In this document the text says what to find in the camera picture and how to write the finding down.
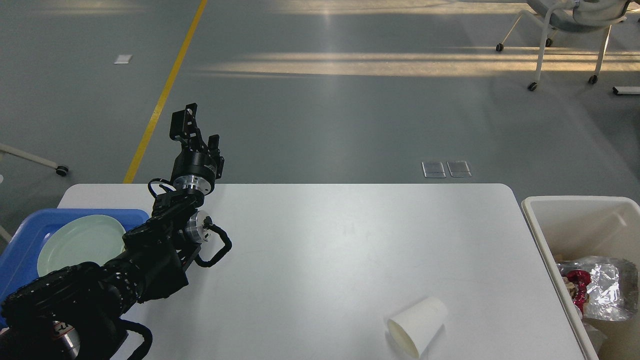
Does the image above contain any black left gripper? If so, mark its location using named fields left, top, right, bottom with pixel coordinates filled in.
left=169, top=103, right=224, bottom=196

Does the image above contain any blue plastic tray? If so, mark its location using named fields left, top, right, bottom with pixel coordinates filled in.
left=0, top=208, right=149, bottom=301

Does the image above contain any white bar on floor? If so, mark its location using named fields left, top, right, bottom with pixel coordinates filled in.
left=612, top=85, right=640, bottom=96

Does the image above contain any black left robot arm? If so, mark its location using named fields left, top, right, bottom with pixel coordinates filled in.
left=1, top=103, right=233, bottom=360

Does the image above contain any white rolling chair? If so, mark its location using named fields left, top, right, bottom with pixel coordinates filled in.
left=495, top=0, right=631, bottom=92

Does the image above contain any white caster leg left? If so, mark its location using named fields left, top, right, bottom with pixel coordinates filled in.
left=0, top=143, right=70, bottom=177

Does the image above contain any red crushed wrapper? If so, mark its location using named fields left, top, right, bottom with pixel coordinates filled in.
left=565, top=269, right=591, bottom=314

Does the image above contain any clear floor plate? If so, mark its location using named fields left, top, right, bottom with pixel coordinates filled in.
left=446, top=161, right=473, bottom=178
left=422, top=161, right=447, bottom=179

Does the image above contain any white plastic bin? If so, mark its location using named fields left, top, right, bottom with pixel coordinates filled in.
left=521, top=195, right=640, bottom=360

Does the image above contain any foil bag with brown paper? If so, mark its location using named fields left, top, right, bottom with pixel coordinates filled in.
left=556, top=256, right=639, bottom=322

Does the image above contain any white paper cup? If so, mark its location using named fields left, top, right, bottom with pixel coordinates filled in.
left=386, top=296, right=449, bottom=360

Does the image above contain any pale green plate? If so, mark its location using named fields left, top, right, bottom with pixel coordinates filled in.
left=36, top=214, right=125, bottom=277

